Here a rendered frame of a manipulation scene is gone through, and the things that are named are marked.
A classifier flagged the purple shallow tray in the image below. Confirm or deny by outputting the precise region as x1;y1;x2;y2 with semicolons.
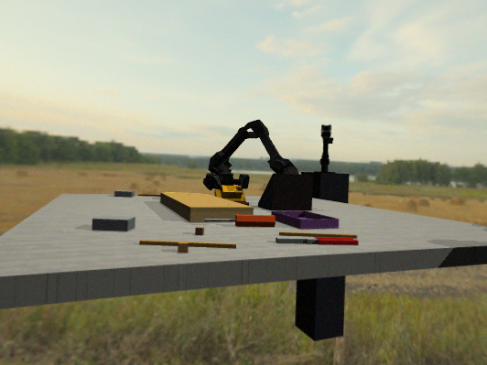
271;211;339;229

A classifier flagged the orange rectangular panel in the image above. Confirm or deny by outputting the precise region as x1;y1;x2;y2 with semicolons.
160;192;254;222

